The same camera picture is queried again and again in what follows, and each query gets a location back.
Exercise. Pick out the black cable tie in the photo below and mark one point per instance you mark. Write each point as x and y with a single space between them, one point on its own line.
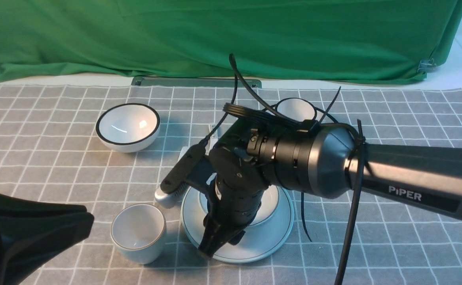
353 206

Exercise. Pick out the plain white shallow bowl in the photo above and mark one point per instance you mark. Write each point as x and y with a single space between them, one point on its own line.
269 204

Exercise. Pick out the long white ceramic spoon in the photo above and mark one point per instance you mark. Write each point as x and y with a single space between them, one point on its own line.
166 196

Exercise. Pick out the white cup on plate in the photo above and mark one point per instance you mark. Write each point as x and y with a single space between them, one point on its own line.
296 109

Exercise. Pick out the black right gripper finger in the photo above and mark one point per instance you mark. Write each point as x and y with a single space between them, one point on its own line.
213 237
230 235

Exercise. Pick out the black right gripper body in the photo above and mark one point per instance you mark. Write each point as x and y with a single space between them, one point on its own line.
236 192

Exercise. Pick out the black-rimmed white bowl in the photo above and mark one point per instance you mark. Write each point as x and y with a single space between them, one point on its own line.
128 128

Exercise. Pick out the white cup near front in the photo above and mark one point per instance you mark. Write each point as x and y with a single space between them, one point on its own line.
139 233

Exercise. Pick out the green backdrop cloth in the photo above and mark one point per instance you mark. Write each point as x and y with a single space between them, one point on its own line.
359 41

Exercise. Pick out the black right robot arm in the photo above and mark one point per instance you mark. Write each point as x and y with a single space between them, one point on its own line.
326 162

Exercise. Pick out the metal binder clip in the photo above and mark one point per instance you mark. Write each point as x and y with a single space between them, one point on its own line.
426 66

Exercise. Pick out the large plain white plate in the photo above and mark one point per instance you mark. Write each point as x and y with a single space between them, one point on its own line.
257 243

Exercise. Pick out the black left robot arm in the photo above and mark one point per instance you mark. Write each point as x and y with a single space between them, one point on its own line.
32 233

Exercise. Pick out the short white ceramic spoon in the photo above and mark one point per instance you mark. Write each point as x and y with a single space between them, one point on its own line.
214 131

